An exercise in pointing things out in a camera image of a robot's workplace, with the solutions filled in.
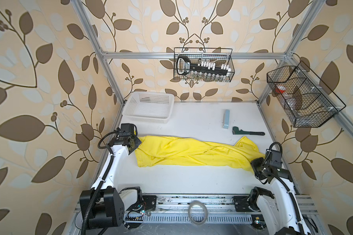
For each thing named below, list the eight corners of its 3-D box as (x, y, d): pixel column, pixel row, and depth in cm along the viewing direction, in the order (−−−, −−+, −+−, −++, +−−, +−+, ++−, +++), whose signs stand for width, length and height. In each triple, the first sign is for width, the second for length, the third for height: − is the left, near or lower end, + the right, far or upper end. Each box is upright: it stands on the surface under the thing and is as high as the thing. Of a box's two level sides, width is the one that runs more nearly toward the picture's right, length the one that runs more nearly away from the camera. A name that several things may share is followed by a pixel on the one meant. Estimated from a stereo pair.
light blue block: (222, 128, 106) (223, 125, 103) (224, 112, 116) (225, 108, 113) (227, 129, 105) (229, 126, 102) (229, 112, 115) (230, 109, 112)
